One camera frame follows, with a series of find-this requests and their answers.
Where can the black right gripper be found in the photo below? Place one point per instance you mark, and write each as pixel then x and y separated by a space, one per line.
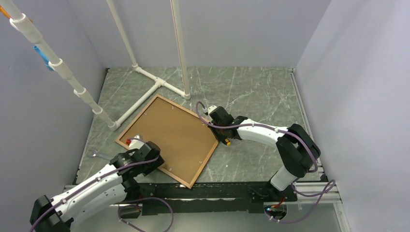
pixel 219 137

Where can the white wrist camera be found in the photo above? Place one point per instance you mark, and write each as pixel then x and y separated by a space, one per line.
pixel 135 142
pixel 211 109

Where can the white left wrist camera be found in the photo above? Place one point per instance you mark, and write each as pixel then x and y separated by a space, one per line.
pixel 135 142

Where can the yellow black screwdriver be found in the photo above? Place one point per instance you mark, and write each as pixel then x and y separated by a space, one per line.
pixel 226 142

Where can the aluminium front rail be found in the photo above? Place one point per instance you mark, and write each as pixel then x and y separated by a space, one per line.
pixel 70 205

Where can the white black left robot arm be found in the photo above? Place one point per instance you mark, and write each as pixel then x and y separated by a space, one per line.
pixel 114 183

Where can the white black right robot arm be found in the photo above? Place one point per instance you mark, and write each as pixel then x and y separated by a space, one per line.
pixel 298 151

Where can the white PVC pipe stand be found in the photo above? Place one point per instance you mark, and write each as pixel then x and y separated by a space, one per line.
pixel 33 100

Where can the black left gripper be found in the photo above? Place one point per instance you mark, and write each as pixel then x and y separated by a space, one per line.
pixel 154 165

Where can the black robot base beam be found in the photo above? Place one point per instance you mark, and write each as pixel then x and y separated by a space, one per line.
pixel 210 197

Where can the aluminium table edge rail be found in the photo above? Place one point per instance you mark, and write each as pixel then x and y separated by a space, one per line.
pixel 300 102

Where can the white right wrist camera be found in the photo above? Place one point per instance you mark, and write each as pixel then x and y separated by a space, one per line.
pixel 211 109

